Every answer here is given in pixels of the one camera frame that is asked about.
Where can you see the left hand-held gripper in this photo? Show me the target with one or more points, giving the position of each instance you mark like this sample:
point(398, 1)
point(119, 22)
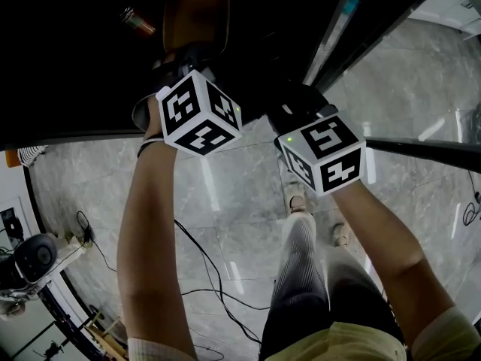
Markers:
point(195, 119)

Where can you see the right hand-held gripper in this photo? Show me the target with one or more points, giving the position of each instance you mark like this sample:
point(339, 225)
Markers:
point(330, 156)

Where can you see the yellow bowl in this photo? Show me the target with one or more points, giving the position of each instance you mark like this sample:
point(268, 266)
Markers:
point(195, 13)

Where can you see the black glass-door fridge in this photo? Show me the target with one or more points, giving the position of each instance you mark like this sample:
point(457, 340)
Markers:
point(75, 70)

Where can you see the person's right forearm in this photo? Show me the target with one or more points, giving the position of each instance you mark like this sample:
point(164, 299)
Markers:
point(394, 261)

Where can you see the person's left forearm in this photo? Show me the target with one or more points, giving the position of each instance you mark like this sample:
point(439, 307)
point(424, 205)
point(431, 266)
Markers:
point(150, 239)

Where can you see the glass fridge door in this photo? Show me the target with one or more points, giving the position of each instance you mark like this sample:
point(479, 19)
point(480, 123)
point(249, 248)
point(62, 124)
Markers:
point(376, 25)

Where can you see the person's left hand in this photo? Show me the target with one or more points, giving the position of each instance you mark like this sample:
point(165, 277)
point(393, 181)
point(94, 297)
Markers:
point(153, 120)

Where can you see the person's left shoe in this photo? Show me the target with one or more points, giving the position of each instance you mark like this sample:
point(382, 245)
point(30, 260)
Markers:
point(297, 199)

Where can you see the person's shoe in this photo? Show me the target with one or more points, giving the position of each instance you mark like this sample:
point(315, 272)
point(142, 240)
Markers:
point(297, 199)
point(341, 235)

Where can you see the person's right shoe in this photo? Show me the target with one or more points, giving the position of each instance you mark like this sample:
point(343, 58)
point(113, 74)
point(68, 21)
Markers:
point(341, 235)

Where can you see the white wristband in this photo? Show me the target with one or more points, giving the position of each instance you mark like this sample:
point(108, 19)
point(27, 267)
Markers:
point(152, 140)

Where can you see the black wristband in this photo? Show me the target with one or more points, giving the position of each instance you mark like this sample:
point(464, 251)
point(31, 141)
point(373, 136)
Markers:
point(146, 149)

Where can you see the person's ribbed grey trousers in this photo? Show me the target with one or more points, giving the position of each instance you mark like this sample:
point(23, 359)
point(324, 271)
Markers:
point(300, 258)

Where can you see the person's pale yellow sweater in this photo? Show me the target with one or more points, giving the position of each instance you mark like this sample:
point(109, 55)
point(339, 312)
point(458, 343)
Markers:
point(338, 344)

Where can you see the black white striped blanket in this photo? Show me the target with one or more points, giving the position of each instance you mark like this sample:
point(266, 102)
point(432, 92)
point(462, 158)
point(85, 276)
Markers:
point(32, 154)

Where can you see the grey round device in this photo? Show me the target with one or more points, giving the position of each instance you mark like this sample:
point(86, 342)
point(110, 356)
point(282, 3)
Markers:
point(35, 258)

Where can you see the wooden frame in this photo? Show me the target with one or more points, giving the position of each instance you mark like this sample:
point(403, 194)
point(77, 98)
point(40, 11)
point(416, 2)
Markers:
point(107, 337)

